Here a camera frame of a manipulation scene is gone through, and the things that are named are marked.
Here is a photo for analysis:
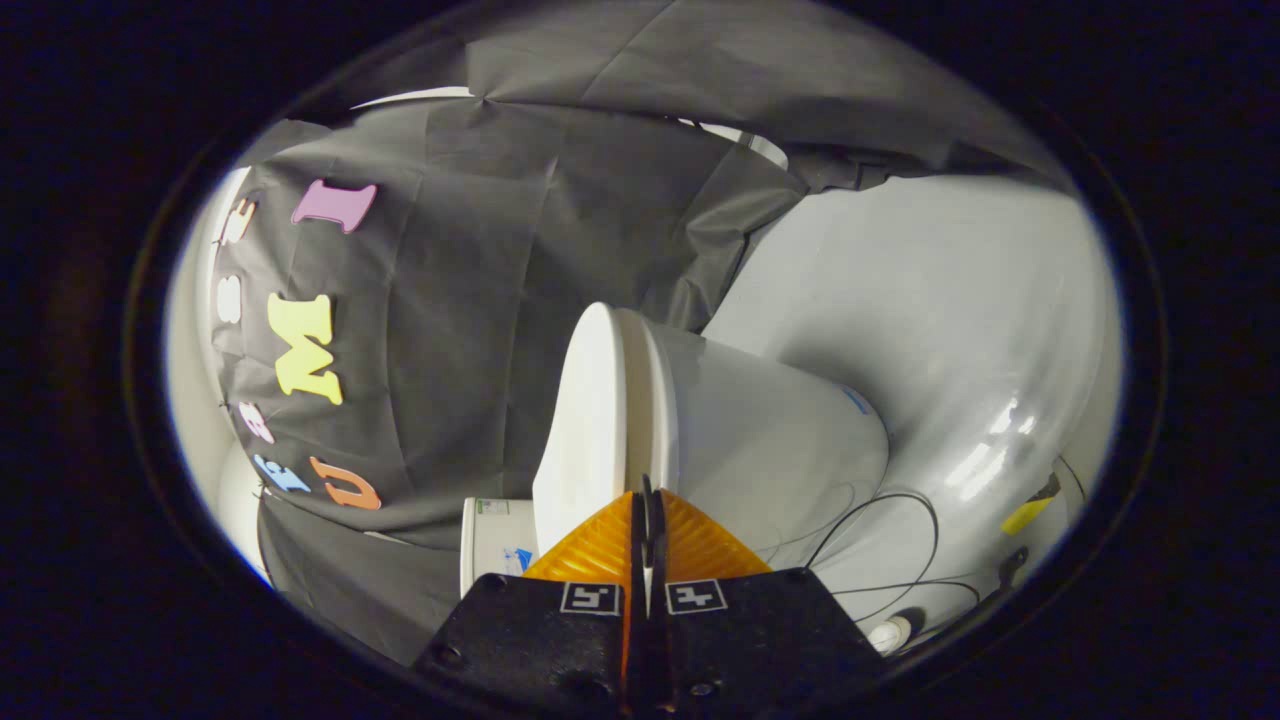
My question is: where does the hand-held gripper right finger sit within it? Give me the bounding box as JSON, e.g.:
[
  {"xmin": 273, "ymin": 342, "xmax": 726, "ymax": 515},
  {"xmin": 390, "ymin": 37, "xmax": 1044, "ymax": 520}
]
[{"xmin": 648, "ymin": 478, "xmax": 887, "ymax": 716}]

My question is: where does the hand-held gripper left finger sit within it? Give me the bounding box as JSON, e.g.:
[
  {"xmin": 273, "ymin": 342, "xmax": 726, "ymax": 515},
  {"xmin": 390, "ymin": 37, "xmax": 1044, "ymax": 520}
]
[{"xmin": 414, "ymin": 477, "xmax": 651, "ymax": 717}]

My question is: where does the white toilet lid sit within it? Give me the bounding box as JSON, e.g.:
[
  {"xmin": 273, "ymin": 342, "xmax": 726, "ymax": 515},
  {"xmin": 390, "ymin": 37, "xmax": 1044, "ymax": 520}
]
[{"xmin": 531, "ymin": 301, "xmax": 643, "ymax": 557}]

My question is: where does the white toilet tank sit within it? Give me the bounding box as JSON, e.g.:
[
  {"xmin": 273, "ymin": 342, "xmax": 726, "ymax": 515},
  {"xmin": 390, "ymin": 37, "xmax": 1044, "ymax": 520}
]
[{"xmin": 459, "ymin": 496, "xmax": 542, "ymax": 599}]

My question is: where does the white toilet bowl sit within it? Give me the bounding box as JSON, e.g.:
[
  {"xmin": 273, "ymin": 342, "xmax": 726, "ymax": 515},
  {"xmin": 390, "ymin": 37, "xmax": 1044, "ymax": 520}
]
[{"xmin": 655, "ymin": 325, "xmax": 891, "ymax": 573}]

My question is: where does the black backdrop cloth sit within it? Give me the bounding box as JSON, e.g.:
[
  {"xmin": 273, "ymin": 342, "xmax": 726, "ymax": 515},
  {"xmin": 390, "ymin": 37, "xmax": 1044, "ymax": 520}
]
[{"xmin": 205, "ymin": 0, "xmax": 1073, "ymax": 667}]

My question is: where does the black cable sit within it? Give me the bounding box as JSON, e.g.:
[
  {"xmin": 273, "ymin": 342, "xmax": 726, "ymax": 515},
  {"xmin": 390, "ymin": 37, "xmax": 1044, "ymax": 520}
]
[{"xmin": 803, "ymin": 489, "xmax": 983, "ymax": 623}]

